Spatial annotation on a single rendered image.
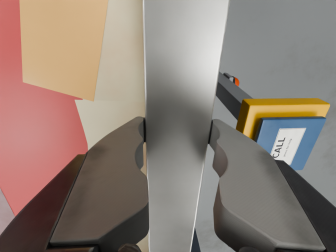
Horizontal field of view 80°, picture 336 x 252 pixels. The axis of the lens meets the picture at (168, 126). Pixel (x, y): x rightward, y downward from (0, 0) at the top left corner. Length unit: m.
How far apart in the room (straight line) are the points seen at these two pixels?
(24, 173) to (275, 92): 1.48
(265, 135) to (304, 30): 1.23
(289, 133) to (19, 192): 0.34
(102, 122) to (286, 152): 0.29
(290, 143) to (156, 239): 0.25
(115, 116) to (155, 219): 0.09
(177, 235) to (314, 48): 1.50
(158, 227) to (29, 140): 0.12
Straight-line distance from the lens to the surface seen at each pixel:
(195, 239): 0.71
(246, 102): 0.32
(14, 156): 0.22
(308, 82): 1.67
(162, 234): 0.19
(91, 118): 0.16
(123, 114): 0.15
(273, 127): 0.33
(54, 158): 0.20
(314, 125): 0.37
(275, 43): 1.44
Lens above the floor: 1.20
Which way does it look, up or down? 60 degrees down
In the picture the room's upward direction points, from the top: 168 degrees clockwise
